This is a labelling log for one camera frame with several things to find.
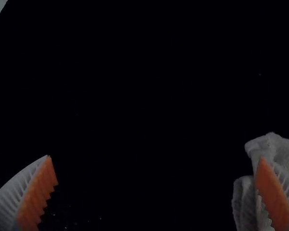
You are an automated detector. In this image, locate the black mat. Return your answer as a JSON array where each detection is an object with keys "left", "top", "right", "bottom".
[{"left": 0, "top": 0, "right": 289, "bottom": 231}]

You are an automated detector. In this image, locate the pale towel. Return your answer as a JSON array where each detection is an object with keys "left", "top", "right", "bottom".
[{"left": 231, "top": 131, "right": 289, "bottom": 231}]

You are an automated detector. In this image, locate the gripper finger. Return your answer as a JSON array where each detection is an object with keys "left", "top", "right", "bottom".
[
  {"left": 0, "top": 154, "right": 59, "bottom": 231},
  {"left": 253, "top": 156, "right": 289, "bottom": 231}
]

